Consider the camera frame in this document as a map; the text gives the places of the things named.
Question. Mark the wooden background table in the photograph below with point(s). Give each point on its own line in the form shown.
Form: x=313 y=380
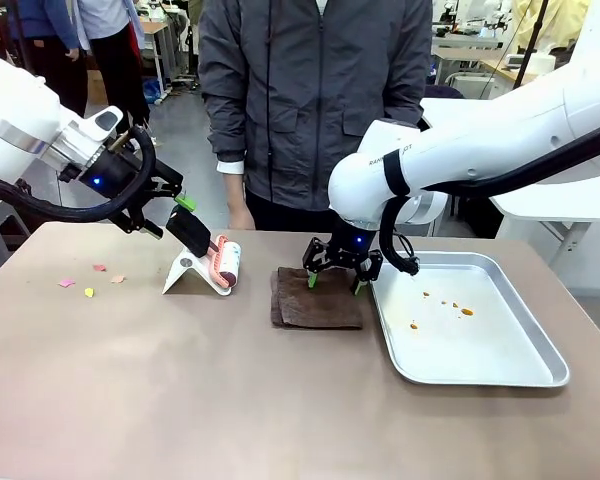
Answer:
x=155 y=27

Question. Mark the black tripod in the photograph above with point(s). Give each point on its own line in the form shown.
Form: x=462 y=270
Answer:
x=532 y=40

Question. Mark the black chair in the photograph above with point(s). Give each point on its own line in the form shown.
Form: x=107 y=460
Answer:
x=442 y=91

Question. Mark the person in yellow clothes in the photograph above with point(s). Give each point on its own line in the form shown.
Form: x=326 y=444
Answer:
x=560 y=20

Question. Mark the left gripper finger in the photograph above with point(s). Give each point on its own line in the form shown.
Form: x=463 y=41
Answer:
x=177 y=192
x=137 y=224

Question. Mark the pink paper scrap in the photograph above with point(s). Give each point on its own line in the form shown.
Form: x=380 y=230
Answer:
x=66 y=283

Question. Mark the blue bag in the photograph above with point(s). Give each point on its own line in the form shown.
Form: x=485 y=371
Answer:
x=152 y=92

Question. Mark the yellow paper scrap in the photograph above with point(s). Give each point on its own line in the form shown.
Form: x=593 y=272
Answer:
x=89 y=292

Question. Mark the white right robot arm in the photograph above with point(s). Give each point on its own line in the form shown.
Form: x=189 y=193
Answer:
x=505 y=130

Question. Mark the cardboard box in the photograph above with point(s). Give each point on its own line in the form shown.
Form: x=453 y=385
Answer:
x=97 y=87

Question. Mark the red paper scrap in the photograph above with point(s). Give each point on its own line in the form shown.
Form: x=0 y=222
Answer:
x=99 y=267

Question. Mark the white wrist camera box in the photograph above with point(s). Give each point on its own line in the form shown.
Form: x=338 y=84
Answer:
x=87 y=132

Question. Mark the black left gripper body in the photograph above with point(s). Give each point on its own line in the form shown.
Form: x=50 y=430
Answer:
x=115 y=172

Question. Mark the bystander in blue top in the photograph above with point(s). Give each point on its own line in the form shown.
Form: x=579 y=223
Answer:
x=50 y=25

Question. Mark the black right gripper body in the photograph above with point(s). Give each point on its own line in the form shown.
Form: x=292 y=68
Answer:
x=352 y=242

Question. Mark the white lint roller stand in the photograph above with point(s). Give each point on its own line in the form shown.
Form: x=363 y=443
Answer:
x=185 y=272

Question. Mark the silver metal tray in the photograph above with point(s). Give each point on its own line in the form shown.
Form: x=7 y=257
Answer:
x=460 y=345

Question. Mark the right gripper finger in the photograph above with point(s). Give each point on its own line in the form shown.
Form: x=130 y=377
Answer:
x=370 y=267
x=316 y=260

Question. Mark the person in grey jacket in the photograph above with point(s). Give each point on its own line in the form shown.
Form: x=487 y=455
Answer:
x=305 y=100

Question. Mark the brown cloth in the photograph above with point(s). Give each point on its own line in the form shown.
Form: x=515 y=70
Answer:
x=315 y=305

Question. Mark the bystander in dark red trousers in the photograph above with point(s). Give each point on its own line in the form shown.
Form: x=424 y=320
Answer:
x=112 y=65

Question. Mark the person's right hand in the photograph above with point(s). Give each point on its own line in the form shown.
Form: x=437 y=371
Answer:
x=240 y=205

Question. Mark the person's right forearm grey sleeve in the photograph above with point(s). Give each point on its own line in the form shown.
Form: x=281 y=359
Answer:
x=225 y=140

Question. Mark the small orange food piece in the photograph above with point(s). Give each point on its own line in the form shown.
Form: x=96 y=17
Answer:
x=118 y=278

